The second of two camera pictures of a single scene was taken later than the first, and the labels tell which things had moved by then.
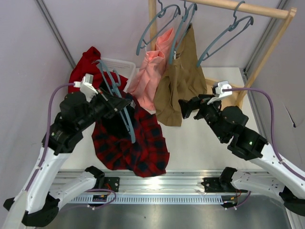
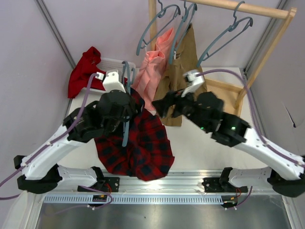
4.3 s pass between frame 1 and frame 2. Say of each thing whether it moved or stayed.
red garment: stayed
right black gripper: moved
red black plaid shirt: moved
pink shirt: stayed
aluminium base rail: stayed
